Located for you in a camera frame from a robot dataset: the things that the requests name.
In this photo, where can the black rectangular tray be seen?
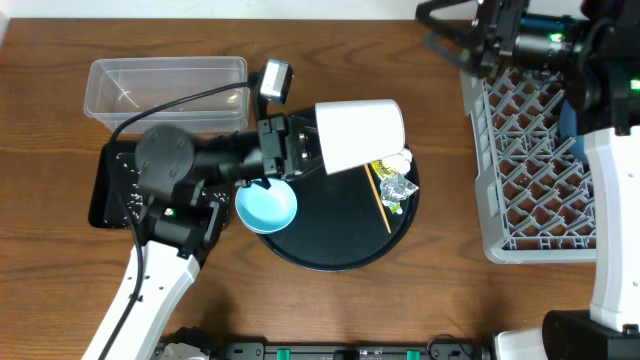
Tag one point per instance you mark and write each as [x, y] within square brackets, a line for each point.
[159, 185]

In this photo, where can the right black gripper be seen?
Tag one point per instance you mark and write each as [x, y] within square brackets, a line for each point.
[488, 38]

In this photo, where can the round black serving tray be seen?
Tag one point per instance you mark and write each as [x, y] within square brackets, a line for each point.
[338, 225]

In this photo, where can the dark blue plate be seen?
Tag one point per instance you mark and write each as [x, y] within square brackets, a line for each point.
[568, 129]

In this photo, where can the pink cup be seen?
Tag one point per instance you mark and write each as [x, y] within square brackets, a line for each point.
[354, 133]

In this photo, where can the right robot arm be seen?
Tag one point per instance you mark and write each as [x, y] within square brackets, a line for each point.
[597, 57]

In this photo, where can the clear plastic bin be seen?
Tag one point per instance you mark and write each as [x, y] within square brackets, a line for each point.
[118, 89]

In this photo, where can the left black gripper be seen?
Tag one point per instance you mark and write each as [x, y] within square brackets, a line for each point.
[275, 147]

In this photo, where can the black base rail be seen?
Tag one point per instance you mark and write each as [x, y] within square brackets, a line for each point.
[195, 343]

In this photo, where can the scattered rice grains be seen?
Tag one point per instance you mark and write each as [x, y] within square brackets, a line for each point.
[113, 216]

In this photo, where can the grey dishwasher rack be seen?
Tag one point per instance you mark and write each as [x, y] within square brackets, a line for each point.
[534, 199]

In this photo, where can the crumpled white tissue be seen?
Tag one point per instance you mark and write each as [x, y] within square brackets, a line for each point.
[400, 162]

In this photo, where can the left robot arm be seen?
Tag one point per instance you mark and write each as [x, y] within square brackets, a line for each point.
[162, 266]

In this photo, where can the crumpled foil wrapper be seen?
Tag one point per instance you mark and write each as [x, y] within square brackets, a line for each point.
[396, 189]

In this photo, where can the wooden chopstick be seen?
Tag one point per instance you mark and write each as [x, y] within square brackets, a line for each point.
[377, 198]

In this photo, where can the white light-blue bowl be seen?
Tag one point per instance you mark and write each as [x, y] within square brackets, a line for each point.
[265, 211]

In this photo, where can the green yellow wrapper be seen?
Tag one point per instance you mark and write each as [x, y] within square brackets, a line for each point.
[382, 171]

